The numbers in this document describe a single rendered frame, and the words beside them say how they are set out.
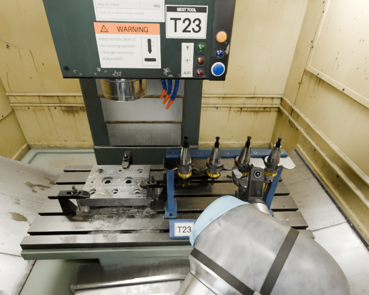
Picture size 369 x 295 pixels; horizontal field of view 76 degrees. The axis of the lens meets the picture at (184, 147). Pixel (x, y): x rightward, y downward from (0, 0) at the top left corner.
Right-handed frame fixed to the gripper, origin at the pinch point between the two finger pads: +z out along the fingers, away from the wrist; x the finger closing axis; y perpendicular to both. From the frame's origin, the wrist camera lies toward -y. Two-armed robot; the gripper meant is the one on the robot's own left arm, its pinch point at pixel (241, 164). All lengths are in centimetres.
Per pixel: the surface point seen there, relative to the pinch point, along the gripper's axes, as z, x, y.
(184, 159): -3.3, -22.5, -5.0
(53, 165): 76, -118, 64
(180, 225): -9.0, -23.3, 24.8
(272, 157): -2.6, 9.7, -5.7
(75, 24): -5, -50, -48
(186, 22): -6, -24, -49
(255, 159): 0.6, 5.1, -2.0
